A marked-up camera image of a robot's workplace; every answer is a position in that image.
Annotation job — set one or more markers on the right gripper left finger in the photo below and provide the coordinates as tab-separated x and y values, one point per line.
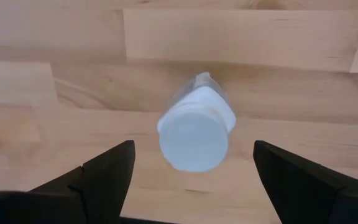
104	186

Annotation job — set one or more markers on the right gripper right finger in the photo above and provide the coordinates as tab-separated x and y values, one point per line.
306	199

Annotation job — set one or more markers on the clear bottle tabbed white cap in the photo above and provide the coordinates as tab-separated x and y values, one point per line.
194	140

